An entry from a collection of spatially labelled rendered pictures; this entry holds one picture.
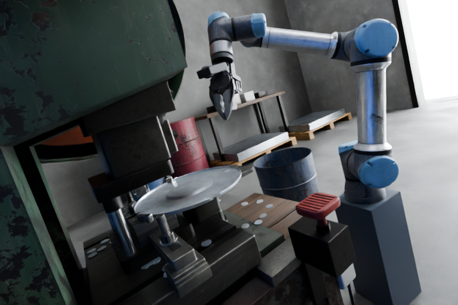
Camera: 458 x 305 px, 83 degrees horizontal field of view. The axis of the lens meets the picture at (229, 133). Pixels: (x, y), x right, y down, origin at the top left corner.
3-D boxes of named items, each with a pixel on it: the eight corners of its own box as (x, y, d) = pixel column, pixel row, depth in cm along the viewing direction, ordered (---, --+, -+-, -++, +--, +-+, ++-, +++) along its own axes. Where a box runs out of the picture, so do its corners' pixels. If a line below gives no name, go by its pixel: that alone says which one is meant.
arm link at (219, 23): (229, 7, 83) (204, 11, 84) (233, 37, 81) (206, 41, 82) (232, 22, 91) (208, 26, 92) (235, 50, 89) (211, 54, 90)
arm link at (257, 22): (263, 18, 92) (232, 23, 93) (264, 8, 80) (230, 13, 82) (265, 41, 93) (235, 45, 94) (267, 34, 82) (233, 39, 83)
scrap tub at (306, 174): (296, 200, 218) (281, 146, 212) (339, 210, 183) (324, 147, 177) (259, 224, 197) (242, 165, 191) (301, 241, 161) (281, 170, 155)
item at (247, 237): (181, 212, 91) (176, 197, 90) (263, 261, 52) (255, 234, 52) (89, 260, 75) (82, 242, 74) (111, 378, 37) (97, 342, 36)
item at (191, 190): (264, 173, 64) (263, 170, 63) (153, 231, 49) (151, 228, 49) (210, 165, 88) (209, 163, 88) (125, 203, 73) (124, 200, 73)
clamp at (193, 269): (176, 243, 57) (162, 201, 56) (212, 275, 43) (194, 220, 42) (151, 258, 54) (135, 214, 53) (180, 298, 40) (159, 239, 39)
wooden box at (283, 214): (268, 239, 173) (254, 192, 168) (315, 260, 141) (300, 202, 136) (221, 276, 151) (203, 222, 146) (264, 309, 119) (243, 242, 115)
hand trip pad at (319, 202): (324, 225, 52) (315, 190, 51) (352, 233, 46) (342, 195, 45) (301, 243, 48) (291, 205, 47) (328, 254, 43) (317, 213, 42)
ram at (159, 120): (168, 150, 74) (133, 47, 70) (189, 150, 61) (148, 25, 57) (104, 173, 65) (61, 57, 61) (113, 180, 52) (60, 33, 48)
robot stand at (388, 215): (379, 270, 122) (359, 182, 116) (422, 291, 106) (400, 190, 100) (355, 291, 115) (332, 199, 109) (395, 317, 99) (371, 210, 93)
